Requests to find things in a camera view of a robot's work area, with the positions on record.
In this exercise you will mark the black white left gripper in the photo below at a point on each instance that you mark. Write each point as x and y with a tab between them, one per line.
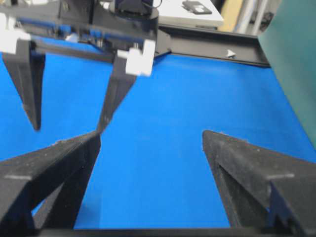
127	27

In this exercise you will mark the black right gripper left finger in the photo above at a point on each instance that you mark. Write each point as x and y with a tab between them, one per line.
41	192

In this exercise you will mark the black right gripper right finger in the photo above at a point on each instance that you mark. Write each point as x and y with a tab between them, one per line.
260	187

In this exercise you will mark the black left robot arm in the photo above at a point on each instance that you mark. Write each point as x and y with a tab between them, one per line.
84	50

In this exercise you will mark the blue table cloth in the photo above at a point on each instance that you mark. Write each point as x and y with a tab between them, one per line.
151	171

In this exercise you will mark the white desk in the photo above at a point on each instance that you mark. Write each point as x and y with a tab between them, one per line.
172	12

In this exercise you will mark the green backdrop sheet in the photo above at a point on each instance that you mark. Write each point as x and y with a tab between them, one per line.
289	44

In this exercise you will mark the silver corner bracket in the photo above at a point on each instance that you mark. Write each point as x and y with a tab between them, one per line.
230	54

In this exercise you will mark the black aluminium frame rail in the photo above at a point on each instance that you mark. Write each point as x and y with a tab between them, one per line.
213	44

